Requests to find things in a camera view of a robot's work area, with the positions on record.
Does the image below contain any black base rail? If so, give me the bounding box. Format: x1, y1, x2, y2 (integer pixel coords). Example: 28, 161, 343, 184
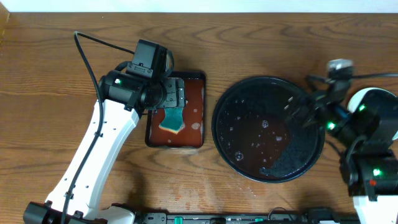
134, 213, 360, 224

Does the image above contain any teal yellow sponge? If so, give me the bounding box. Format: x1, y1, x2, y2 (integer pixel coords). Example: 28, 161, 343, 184
159, 108, 184, 134

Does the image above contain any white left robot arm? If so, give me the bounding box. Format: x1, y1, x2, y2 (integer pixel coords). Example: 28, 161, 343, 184
23, 70, 185, 223

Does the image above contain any round black tray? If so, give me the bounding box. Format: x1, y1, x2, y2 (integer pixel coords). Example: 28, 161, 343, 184
211, 77, 325, 184

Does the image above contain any rectangular black water tray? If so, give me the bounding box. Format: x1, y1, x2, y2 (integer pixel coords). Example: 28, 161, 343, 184
145, 71, 206, 149

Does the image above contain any white plate with long stain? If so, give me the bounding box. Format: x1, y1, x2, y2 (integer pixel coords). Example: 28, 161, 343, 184
348, 88, 397, 141

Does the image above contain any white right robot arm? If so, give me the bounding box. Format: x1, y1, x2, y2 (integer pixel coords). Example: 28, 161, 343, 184
285, 80, 397, 223

